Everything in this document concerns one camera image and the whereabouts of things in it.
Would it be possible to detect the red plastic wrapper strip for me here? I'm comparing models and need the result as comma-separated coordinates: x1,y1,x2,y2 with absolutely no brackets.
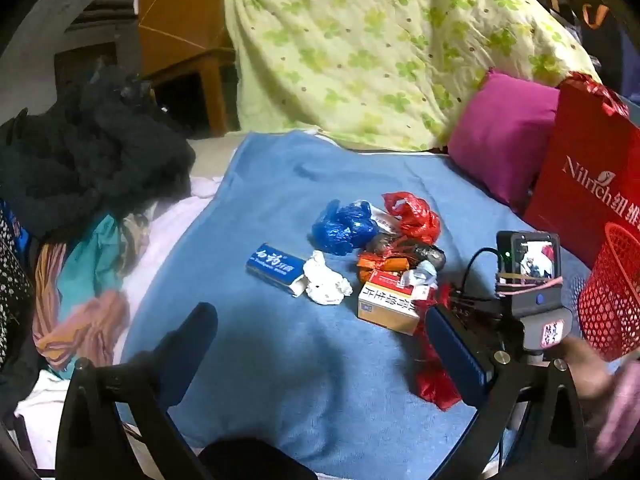
414,285,463,413

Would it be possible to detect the teal cloth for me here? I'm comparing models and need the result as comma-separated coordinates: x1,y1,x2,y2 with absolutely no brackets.
57,212,126,311

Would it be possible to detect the navy blue bag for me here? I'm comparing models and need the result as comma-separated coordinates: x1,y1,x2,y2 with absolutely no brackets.
575,4,640,111

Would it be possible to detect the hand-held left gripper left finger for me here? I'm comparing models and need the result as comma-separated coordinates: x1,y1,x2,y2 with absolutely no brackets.
56,302,219,480

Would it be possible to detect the magenta pillow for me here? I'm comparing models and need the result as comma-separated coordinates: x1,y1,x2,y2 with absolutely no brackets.
447,69,561,213

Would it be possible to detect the red plastic mesh basket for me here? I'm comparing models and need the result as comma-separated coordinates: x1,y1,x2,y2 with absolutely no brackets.
577,222,640,361

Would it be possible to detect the green floral quilt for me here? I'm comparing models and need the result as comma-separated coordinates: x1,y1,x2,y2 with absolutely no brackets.
225,0,601,153

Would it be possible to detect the black plastic bag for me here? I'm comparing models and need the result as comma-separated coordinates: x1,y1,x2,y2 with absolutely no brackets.
365,232,447,273

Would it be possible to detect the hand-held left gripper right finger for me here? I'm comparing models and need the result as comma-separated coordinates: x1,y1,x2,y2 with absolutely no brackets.
425,304,590,480

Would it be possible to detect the orange brown cloth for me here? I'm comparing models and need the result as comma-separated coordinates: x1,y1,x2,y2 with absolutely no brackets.
32,290,132,366

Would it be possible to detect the brown wooden cabinet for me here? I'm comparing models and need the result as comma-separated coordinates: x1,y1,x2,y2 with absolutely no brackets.
135,0,241,136

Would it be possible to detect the blue toothpaste box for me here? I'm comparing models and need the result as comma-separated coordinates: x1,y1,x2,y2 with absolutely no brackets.
245,242,308,298

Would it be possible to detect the orange foil wrapper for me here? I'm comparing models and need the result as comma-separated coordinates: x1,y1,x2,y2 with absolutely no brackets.
356,252,416,283

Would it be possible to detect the black cable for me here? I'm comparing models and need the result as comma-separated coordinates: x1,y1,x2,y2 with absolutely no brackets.
459,247,501,303

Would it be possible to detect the blue terry blanket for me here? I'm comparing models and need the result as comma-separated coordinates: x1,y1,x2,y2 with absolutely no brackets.
117,130,601,480

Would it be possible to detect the person's right hand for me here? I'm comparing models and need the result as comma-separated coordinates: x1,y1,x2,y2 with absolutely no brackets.
562,335,623,441

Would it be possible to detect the white orange medicine box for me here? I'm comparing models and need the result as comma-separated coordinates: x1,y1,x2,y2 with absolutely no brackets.
357,282,422,336

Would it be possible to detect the small red white box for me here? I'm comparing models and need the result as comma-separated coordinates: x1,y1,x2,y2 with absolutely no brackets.
370,269,418,291

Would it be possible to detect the blue plastic bag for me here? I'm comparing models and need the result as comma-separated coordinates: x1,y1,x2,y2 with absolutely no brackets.
311,200,381,257

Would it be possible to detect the white blue paper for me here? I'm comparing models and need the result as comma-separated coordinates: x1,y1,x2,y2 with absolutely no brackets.
400,260,440,291

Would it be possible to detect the black dotted cloth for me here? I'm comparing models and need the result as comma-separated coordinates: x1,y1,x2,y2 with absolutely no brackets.
0,200,36,366

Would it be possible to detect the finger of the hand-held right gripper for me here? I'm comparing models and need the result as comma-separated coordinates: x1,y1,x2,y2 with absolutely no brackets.
447,290,501,323

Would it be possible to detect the dark clothes pile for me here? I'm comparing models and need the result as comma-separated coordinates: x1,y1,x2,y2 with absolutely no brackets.
0,67,197,241

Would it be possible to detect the white striped packet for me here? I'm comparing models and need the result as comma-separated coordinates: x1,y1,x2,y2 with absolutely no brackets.
374,206,403,235

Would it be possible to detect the crinkled dark red plastic bag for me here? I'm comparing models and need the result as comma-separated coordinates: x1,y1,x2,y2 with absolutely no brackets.
562,71,630,116

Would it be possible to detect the striped brown cloth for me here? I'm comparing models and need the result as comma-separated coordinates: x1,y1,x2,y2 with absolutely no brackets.
31,240,71,346

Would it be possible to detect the red paper bag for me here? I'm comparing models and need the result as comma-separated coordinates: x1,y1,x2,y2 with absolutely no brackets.
522,80,640,271

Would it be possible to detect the person's right forearm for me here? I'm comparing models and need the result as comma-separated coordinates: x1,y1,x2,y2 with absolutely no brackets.
595,360,640,467

